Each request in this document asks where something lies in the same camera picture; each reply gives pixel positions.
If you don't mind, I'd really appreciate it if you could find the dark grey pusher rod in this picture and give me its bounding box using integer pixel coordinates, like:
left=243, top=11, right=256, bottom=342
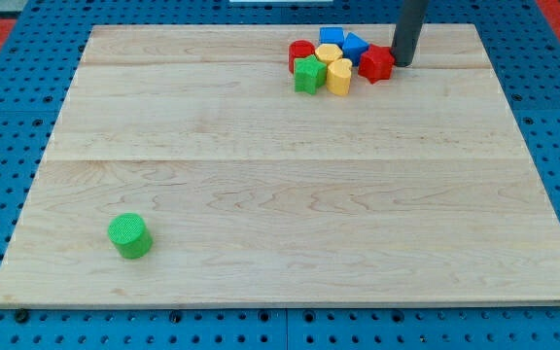
left=391, top=0, right=429, bottom=67

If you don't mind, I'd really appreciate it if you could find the blue cube block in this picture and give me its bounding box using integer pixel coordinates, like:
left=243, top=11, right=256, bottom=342
left=319, top=26, right=345, bottom=48

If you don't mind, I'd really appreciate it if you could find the red cylinder block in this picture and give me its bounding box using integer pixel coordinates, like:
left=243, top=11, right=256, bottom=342
left=288, top=40, right=315, bottom=74

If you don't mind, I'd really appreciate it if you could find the blue triangle block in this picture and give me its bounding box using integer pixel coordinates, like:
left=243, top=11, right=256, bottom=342
left=342, top=32, right=369, bottom=66

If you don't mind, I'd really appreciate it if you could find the green star block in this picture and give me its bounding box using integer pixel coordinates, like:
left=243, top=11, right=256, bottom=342
left=294, top=54, right=327, bottom=95

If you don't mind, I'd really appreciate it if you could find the red star block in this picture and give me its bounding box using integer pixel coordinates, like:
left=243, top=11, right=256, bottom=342
left=358, top=44, right=396, bottom=84

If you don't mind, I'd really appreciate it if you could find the yellow hexagon block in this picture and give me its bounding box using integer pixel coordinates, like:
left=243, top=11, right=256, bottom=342
left=315, top=43, right=343, bottom=65

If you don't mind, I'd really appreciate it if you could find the yellow heart block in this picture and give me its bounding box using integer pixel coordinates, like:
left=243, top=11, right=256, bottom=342
left=326, top=58, right=353, bottom=96

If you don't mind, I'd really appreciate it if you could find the green cylinder block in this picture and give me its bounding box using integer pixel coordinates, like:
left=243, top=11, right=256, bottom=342
left=107, top=213, right=154, bottom=260

